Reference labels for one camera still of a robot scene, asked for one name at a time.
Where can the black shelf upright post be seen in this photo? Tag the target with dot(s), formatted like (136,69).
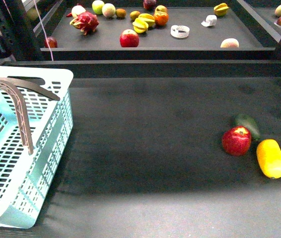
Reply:
(17,32)

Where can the yellow starfruit behind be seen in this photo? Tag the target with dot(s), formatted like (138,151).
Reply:
(148,18)

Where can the brown kiwi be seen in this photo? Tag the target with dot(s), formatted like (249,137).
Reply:
(134,14)
(120,13)

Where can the yellow-red fruit behind persimmon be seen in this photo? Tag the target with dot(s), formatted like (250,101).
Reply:
(161,8)

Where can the yellow starfruit far right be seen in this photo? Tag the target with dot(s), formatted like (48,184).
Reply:
(221,9)

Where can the yellow mango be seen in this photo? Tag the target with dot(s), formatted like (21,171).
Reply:
(269,158)

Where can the small red apple left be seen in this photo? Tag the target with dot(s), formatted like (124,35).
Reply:
(50,42)

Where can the red apple near mango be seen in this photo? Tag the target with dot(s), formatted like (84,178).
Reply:
(236,141)

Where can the green apple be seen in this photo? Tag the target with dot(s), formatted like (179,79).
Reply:
(97,6)

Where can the orange persimmon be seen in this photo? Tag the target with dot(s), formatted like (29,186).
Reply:
(161,18)

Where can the light blue plastic basket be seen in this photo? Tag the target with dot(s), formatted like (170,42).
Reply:
(25,179)

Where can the white onion-like fruit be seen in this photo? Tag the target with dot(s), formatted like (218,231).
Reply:
(77,10)

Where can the grey basket handle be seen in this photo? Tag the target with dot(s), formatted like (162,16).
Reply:
(11,87)

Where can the pale peach fruit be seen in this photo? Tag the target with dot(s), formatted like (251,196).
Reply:
(108,10)

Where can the yellow starfruit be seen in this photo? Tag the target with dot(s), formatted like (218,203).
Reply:
(221,9)
(148,18)
(140,26)

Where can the peach at shelf edge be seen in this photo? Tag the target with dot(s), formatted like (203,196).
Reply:
(229,43)

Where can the yellow starfruit front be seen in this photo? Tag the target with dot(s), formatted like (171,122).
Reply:
(140,26)

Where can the dark red plum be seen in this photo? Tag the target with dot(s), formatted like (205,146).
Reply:
(149,4)

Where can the brown kiwi left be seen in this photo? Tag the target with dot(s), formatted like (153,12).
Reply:
(120,13)

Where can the dark green avocado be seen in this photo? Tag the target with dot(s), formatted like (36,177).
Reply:
(249,123)

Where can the pink dragon fruit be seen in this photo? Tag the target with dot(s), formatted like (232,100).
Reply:
(86,22)

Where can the red apple on shelf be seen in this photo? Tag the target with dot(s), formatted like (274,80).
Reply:
(129,38)

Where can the brown kiwi right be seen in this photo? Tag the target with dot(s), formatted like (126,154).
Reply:
(134,14)

